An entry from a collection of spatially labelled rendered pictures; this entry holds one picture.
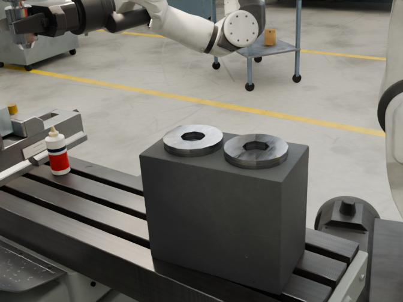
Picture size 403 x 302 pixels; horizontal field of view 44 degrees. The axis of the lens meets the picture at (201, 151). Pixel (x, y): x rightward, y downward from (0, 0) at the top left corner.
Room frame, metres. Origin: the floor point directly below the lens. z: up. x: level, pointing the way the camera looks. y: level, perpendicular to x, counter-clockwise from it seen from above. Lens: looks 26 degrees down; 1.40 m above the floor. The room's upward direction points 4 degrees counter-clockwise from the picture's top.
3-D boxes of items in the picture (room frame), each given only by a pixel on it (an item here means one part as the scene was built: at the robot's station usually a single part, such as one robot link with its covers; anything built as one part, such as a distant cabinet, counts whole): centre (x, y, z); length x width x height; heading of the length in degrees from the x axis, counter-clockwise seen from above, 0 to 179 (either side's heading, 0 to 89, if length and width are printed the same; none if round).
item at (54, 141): (0.98, 0.31, 0.96); 0.04 x 0.04 x 0.11
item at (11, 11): (0.92, 0.31, 1.26); 0.05 x 0.05 x 0.01
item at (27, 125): (1.07, 0.42, 0.99); 0.12 x 0.06 x 0.04; 57
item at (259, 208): (0.65, -0.03, 1.00); 0.22 x 0.12 x 0.20; 61
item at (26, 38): (0.92, 0.31, 1.23); 0.05 x 0.05 x 0.05
